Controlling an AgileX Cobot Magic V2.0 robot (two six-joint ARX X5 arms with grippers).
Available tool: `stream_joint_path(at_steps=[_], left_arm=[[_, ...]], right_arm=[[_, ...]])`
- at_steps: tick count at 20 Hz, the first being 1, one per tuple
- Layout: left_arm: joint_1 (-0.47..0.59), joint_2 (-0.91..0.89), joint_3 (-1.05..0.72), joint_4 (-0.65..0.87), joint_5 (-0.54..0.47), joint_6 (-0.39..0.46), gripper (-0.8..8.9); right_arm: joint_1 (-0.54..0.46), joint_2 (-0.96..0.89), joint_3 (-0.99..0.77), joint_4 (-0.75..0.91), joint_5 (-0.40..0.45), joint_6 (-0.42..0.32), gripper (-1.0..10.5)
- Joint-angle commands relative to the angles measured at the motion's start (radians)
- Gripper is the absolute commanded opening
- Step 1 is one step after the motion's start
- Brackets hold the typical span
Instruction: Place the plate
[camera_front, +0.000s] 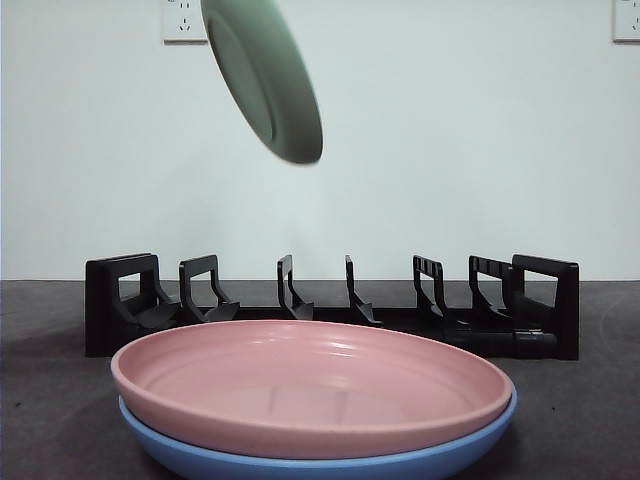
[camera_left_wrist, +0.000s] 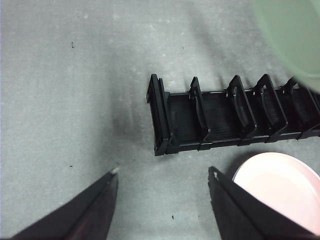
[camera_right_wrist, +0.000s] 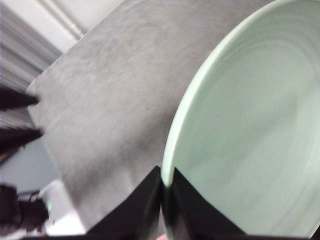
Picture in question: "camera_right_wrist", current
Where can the black device with green light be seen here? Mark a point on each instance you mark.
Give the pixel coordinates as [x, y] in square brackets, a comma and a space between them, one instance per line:
[22, 210]

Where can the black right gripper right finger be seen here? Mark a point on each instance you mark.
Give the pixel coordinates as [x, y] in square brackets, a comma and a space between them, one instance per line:
[200, 215]

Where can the pink round plate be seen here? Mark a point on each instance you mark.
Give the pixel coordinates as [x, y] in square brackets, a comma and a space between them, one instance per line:
[163, 237]

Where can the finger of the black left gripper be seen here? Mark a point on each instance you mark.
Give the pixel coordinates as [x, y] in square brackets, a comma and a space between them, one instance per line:
[15, 142]
[12, 100]

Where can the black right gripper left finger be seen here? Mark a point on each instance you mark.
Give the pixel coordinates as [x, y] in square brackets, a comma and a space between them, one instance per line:
[135, 212]

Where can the green round plate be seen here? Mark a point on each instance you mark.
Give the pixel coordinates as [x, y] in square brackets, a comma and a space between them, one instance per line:
[250, 112]

